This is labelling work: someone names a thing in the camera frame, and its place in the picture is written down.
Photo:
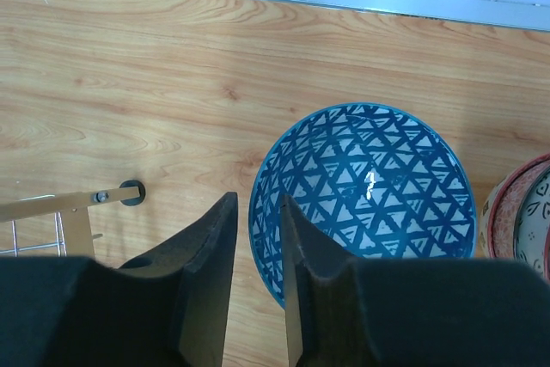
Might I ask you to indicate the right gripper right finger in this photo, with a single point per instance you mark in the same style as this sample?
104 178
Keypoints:
343 310

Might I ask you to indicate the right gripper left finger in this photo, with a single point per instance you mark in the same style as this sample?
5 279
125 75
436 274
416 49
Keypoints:
166 307

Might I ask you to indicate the steel two-tier dish rack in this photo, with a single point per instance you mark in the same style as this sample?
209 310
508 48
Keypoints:
70 211

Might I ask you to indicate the red diamond pattern bowl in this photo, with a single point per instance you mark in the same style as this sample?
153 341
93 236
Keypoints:
379 181

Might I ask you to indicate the black diamond pattern bowl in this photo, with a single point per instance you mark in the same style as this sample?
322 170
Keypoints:
489 207

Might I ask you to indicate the pink floral bowl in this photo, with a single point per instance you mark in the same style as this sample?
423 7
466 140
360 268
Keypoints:
506 211

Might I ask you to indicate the grey leaf pattern bowl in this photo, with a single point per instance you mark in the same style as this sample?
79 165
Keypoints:
531 234

